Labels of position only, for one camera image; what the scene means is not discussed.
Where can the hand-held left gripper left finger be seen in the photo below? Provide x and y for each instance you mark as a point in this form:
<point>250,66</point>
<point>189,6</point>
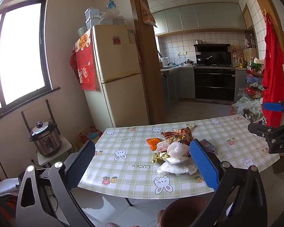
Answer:
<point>80,165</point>

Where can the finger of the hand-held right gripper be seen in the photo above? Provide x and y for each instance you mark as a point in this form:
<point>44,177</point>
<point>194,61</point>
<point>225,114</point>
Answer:
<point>262,130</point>
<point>272,106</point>

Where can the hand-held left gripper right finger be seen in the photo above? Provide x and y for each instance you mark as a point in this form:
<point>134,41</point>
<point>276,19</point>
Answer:
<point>203,165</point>

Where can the purple wrapper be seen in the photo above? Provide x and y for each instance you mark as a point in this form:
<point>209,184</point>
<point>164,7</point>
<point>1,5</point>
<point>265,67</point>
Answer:
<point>208,145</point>

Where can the white plastic bag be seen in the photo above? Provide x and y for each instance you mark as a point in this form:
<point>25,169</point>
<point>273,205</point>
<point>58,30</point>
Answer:
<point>177,169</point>

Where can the white paper cake liner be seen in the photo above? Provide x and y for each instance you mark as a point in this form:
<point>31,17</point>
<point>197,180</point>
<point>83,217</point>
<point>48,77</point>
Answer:
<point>177,150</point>

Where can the red brown snack bag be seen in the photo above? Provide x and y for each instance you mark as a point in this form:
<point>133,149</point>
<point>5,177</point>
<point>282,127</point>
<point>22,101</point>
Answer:
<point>179,134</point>

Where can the gold foil wrapper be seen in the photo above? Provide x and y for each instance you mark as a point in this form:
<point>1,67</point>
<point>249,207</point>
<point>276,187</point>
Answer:
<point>161,157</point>

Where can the red and white snack packet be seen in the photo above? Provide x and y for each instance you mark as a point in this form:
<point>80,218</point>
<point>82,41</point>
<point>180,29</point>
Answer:
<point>162,146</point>

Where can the brown plastic basin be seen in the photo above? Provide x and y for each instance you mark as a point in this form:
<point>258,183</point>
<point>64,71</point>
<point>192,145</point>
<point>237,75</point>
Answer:
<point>179,212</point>

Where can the orange snack packet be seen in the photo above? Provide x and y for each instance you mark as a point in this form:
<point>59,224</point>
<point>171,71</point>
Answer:
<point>152,143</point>

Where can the small white side table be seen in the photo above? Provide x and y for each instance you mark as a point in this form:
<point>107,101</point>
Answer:
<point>65,144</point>

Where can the plastic bags on floor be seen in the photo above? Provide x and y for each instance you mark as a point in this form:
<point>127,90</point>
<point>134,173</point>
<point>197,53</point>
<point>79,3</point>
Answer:
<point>245,104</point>

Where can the colourful bags by fridge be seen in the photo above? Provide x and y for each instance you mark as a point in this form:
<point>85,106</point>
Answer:
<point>91,134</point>

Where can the electric pressure cooker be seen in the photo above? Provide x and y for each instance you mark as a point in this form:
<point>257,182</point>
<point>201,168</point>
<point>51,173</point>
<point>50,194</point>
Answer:
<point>46,141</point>

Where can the red apron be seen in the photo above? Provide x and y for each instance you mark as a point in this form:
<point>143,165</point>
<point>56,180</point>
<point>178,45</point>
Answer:
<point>274,63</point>

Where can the green checked bunny tablecloth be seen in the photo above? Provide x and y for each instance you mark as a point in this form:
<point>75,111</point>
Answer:
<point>132,151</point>

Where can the black table leg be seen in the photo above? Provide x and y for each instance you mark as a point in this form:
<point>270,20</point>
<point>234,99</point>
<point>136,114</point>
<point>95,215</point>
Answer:
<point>129,202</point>

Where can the black built-in oven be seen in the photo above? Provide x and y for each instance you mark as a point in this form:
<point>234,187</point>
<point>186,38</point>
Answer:
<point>214,85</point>

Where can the person's left leg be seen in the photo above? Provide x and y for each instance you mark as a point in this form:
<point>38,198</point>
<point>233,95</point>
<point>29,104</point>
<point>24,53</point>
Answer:
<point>111,225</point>

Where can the white cloth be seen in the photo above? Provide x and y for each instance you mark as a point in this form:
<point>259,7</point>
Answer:
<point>8,185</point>

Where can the black range hood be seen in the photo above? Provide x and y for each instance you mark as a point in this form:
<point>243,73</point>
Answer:
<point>217,54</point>

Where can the black wok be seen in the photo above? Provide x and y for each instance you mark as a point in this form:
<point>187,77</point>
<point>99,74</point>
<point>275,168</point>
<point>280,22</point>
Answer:
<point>202,61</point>

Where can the grey kitchen base cabinets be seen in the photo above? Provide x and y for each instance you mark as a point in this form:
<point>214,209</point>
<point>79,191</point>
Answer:
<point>172,87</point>

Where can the steel pot with lid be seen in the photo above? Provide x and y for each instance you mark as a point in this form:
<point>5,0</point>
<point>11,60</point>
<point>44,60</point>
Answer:
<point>188,62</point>

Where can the steel pot on hood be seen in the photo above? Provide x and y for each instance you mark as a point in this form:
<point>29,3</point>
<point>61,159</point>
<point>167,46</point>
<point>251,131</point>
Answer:
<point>198,42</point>

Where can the red hanging cloth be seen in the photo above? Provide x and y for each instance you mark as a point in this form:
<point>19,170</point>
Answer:
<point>85,61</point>

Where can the white countertop appliance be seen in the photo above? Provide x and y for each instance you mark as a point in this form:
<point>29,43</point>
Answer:
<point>164,61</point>

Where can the cream refrigerator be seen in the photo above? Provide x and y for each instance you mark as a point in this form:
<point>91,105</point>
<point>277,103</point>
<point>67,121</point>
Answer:
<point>118,56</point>

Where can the dark framed window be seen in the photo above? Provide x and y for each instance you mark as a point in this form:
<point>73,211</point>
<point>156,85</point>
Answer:
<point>19,52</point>

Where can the red fridge magnet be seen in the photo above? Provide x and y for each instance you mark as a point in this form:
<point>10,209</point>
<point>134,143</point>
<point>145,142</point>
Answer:
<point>116,40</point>

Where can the plastic storage boxes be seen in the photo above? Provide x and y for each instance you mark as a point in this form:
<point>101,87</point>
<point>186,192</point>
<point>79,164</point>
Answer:
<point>92,16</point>

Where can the clear bag of containers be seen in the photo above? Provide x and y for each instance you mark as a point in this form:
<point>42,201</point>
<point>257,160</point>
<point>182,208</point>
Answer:
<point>112,14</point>

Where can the hanging snack packet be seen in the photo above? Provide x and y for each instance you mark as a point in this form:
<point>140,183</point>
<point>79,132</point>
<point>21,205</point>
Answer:
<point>146,14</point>

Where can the dark folding frame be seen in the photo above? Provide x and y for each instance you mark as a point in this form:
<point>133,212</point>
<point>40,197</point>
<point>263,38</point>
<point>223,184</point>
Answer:
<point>48,108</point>

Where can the grey kitchen wall cabinets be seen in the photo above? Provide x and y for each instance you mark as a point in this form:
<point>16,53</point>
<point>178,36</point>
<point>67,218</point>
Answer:
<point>198,16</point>

